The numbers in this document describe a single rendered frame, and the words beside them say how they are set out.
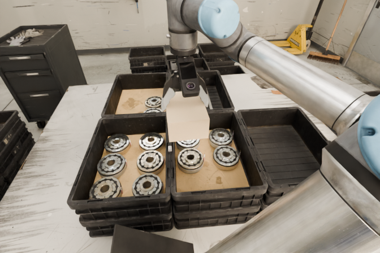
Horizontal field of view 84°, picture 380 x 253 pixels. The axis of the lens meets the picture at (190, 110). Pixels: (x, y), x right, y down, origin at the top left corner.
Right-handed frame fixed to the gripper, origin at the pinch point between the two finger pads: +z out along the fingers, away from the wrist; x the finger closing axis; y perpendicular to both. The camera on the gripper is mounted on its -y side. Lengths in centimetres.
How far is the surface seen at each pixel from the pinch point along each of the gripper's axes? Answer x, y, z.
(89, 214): 32.5, -16.1, 25.1
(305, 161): -48, -5, 27
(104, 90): 48, 85, 39
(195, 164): -3.3, -2.7, 24.0
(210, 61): -49, 166, 59
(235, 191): -12.3, -19.8, 17.1
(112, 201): 23.6, -17.6, 17.0
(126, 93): 28, 57, 26
